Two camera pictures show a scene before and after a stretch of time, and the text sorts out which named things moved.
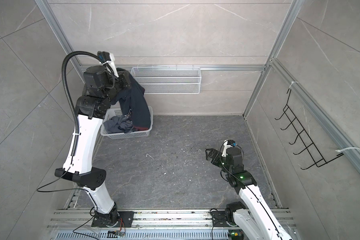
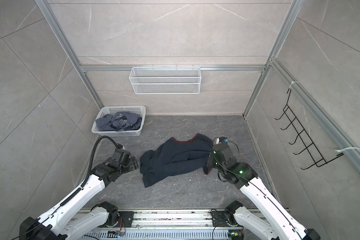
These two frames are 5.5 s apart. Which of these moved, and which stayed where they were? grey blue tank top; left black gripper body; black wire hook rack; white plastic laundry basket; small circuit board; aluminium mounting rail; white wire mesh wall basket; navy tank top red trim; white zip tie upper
Moved: white plastic laundry basket; left black gripper body; navy tank top red trim
Stayed: white zip tie upper; aluminium mounting rail; white wire mesh wall basket; grey blue tank top; small circuit board; black wire hook rack
